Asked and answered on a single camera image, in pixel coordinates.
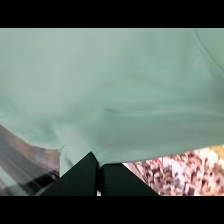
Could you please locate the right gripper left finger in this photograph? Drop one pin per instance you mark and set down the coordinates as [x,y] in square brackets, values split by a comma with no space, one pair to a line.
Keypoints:
[78,180]

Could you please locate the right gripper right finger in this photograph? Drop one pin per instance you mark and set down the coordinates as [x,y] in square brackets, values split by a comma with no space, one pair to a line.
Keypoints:
[123,181]

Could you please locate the pale green garment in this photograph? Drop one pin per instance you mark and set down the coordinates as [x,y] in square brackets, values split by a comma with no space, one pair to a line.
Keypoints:
[113,90]

